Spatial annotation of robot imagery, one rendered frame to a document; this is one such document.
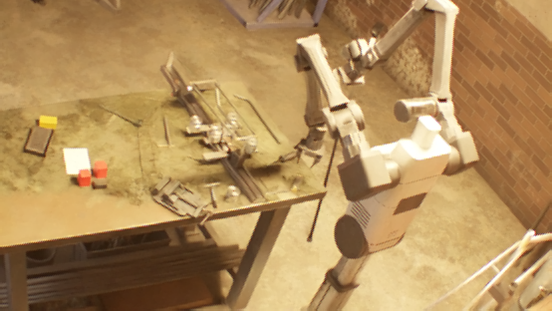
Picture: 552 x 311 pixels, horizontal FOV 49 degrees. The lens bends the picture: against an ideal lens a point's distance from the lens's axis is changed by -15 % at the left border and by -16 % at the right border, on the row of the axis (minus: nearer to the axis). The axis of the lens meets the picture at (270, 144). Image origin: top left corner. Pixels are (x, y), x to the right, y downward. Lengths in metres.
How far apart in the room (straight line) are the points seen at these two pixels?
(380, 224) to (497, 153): 3.06
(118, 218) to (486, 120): 3.37
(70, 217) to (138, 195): 0.32
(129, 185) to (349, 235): 0.87
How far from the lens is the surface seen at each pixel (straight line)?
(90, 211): 2.52
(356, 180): 1.98
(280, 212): 2.99
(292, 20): 6.08
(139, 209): 2.57
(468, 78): 5.30
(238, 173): 2.81
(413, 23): 2.40
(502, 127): 5.12
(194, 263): 3.32
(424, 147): 2.11
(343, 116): 2.04
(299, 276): 3.80
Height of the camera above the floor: 2.66
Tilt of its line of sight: 36 degrees down
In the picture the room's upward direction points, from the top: 21 degrees clockwise
